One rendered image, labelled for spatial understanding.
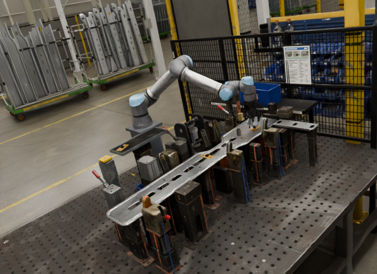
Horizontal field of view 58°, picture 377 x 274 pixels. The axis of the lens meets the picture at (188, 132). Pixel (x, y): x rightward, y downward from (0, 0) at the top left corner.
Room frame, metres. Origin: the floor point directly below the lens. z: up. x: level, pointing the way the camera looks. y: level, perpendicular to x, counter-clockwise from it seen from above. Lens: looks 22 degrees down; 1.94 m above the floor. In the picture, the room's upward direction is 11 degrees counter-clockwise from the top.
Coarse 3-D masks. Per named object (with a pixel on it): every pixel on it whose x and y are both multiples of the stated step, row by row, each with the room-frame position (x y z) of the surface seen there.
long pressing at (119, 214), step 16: (240, 128) 2.21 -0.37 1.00; (240, 144) 1.96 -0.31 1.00; (192, 160) 1.87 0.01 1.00; (208, 160) 1.83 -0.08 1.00; (160, 176) 1.74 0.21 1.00; (192, 176) 1.67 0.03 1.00; (144, 192) 1.60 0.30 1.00; (160, 192) 1.57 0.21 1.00; (112, 208) 1.50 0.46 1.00; (128, 224) 1.35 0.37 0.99
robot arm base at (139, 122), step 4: (136, 116) 2.36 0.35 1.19; (140, 116) 2.35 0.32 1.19; (144, 116) 2.36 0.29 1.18; (148, 116) 2.38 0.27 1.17; (136, 120) 2.36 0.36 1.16; (140, 120) 2.35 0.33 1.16; (144, 120) 2.35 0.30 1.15; (148, 120) 2.36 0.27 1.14; (152, 120) 2.40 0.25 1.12; (136, 124) 2.35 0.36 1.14; (140, 124) 2.35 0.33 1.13; (144, 124) 2.34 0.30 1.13; (148, 124) 2.35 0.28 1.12; (152, 124) 2.38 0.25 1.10; (136, 128) 2.35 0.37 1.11; (140, 128) 2.34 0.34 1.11; (144, 128) 2.33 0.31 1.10
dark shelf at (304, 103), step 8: (232, 96) 2.90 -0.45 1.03; (216, 104) 2.83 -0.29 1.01; (224, 104) 2.76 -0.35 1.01; (232, 104) 2.70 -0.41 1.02; (240, 104) 2.64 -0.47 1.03; (280, 104) 2.45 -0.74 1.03; (288, 104) 2.41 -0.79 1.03; (296, 104) 2.38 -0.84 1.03; (304, 104) 2.34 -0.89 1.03; (312, 104) 2.31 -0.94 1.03; (296, 112) 2.27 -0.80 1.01; (304, 112) 2.22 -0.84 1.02
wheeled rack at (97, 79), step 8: (80, 24) 9.87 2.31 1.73; (104, 24) 9.66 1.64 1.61; (112, 24) 9.66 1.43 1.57; (144, 24) 10.09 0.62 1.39; (88, 40) 8.92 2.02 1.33; (104, 48) 10.17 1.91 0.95; (152, 56) 10.10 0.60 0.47; (144, 64) 9.98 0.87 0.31; (152, 64) 10.03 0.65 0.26; (112, 72) 9.59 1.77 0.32; (120, 72) 9.44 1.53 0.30; (128, 72) 9.48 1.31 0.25; (96, 80) 9.09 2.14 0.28; (104, 80) 8.99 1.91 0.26; (104, 88) 9.05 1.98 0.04
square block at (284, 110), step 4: (280, 108) 2.29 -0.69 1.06; (284, 108) 2.27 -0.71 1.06; (288, 108) 2.25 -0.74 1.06; (292, 108) 2.27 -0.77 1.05; (280, 112) 2.27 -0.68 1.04; (284, 112) 2.24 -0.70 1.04; (288, 112) 2.23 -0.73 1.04; (292, 112) 2.27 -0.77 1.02; (280, 116) 2.27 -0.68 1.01; (284, 116) 2.24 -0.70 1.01; (288, 116) 2.23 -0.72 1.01; (292, 116) 2.27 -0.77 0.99; (292, 120) 2.27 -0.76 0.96; (292, 132) 2.26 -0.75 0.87; (292, 136) 2.26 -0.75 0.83; (292, 140) 2.25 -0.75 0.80; (292, 144) 2.25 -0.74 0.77
